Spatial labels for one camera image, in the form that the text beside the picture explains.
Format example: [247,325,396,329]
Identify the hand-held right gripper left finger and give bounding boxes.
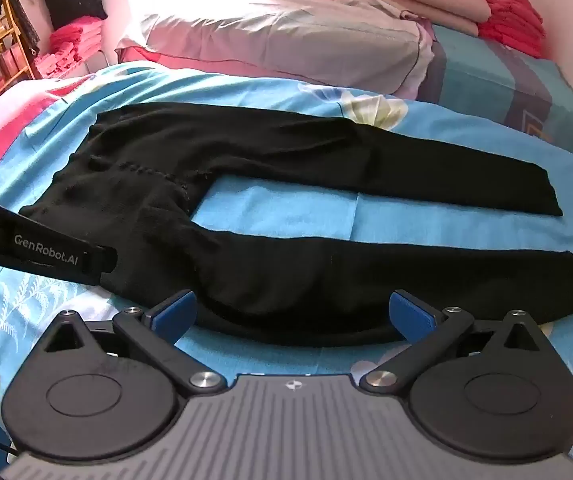
[41,289,228,395]

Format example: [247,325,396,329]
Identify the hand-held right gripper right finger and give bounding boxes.
[359,290,547,394]

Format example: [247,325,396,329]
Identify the black pants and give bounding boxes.
[19,101,573,348]

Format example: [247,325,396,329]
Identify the blue floral bed sheet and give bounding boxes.
[0,60,573,480]

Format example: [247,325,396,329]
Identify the stack of red clothes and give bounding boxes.
[34,15,104,81]

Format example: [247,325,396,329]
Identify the teal striped pillow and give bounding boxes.
[416,22,573,158]

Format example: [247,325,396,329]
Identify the grey pillow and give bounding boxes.
[115,0,434,101]

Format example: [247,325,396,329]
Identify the folded red cloth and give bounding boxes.
[479,0,547,58]

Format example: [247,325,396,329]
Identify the folded pink blanket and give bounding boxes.
[376,0,492,38]

